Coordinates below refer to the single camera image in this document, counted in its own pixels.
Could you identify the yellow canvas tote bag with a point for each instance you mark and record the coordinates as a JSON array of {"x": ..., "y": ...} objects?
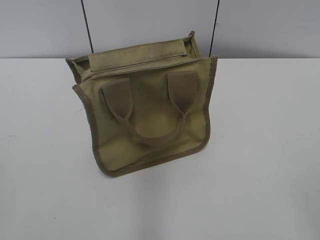
[{"x": 146, "y": 104}]

